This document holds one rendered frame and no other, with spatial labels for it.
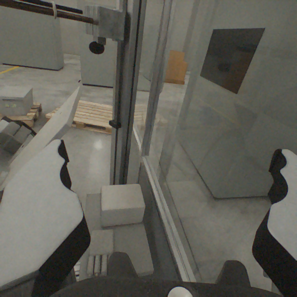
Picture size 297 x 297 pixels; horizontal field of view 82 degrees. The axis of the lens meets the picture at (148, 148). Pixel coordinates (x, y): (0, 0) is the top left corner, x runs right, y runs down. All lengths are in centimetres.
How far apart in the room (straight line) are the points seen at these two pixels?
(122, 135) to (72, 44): 1195
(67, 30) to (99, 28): 1203
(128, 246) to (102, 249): 10
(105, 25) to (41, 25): 702
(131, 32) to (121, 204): 60
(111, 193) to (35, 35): 722
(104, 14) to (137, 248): 76
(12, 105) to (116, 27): 297
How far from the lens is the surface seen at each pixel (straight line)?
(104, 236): 73
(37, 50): 774
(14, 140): 77
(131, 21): 67
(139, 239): 75
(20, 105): 344
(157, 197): 70
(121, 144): 79
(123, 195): 72
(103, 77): 586
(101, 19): 60
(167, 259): 67
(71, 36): 1261
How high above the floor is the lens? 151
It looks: 32 degrees down
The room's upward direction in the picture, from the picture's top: 10 degrees clockwise
